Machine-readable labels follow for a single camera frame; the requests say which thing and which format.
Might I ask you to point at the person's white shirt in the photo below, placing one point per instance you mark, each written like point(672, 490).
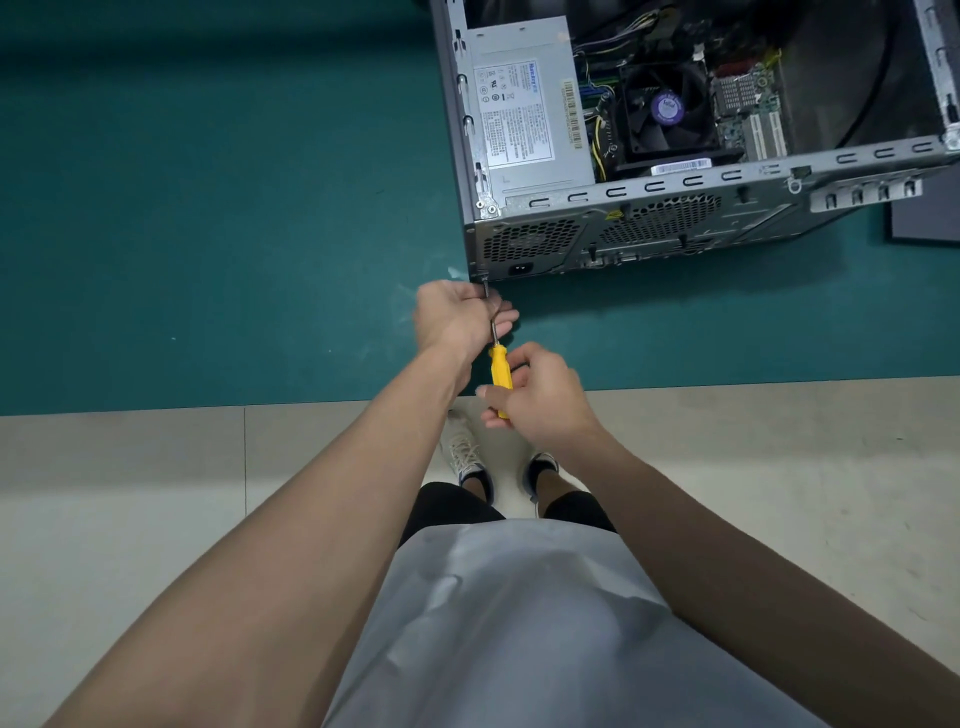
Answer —
point(540, 630)

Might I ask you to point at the silver power supply unit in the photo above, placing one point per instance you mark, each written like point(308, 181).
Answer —
point(521, 105)

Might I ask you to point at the person's right shoe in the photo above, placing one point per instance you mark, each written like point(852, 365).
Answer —
point(540, 466)

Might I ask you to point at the desktop computer case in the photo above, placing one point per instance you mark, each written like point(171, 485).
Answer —
point(750, 199)

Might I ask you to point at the person's right hand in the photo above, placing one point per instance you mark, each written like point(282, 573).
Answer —
point(547, 405)

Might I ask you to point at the person's left hand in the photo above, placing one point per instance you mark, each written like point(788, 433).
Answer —
point(454, 322)

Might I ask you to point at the green floor mat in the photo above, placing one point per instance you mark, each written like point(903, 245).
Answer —
point(225, 225)

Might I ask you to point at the black side panel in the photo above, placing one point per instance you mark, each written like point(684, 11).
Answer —
point(926, 217)

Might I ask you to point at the person's black shorts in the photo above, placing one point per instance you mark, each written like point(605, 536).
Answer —
point(450, 506)

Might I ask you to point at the person's left forearm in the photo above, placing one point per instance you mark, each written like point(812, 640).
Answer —
point(262, 570)

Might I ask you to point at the person's right forearm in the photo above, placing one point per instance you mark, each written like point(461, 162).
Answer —
point(750, 585)

